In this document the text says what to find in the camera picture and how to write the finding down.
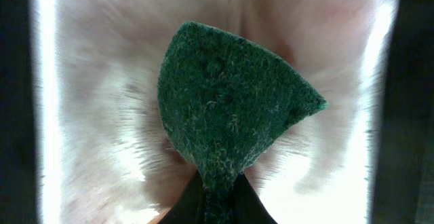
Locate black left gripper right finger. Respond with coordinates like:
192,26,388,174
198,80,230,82
232,174,277,224

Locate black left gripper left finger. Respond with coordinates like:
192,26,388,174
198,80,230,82
158,171,205,224

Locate green scrub sponge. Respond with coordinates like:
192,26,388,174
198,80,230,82
157,22,327,223

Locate black rectangular tray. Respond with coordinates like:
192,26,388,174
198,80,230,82
0,0,434,224

